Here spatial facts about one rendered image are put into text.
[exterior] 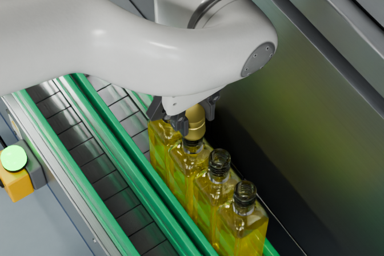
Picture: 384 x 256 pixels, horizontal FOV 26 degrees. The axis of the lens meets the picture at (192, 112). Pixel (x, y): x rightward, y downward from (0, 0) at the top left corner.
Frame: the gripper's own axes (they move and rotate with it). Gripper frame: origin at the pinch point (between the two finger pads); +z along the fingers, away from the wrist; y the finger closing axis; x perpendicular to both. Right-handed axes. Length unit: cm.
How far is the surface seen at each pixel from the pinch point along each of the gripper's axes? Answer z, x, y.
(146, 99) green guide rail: 23.4, -18.5, -3.5
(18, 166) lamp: 33.9, -25.7, 18.8
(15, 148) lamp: 32.7, -28.3, 17.7
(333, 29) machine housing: -18.2, 9.4, -12.8
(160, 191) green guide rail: 23.4, -3.0, 4.0
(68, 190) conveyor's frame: 30.2, -14.8, 14.6
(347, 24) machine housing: -20.9, 11.1, -12.8
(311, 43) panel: -13.9, 7.2, -12.1
